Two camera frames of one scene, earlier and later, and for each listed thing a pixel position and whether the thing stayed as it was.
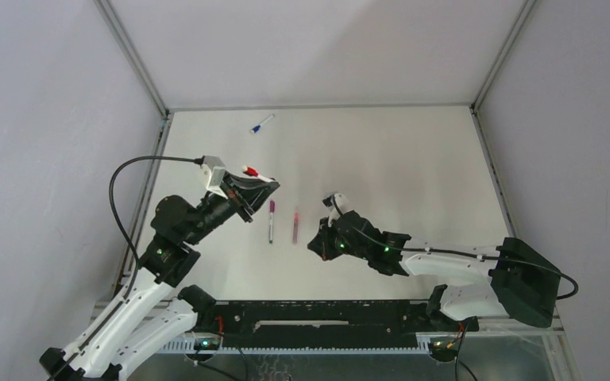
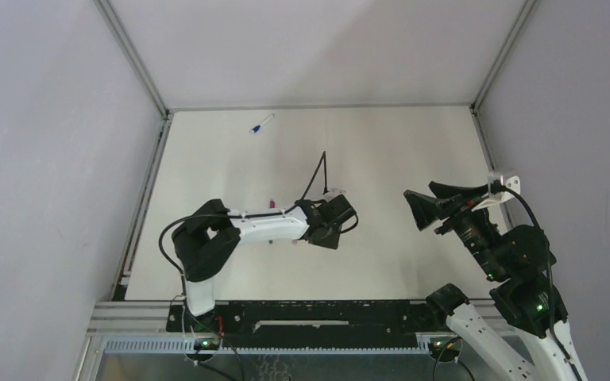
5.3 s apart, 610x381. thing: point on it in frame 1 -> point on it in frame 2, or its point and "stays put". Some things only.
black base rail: [332, 321] stays put
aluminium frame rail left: [156, 152] stays put
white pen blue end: [268, 119] stays put
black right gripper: [322, 244] -> [426, 209]
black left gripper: [238, 196] -> [331, 228]
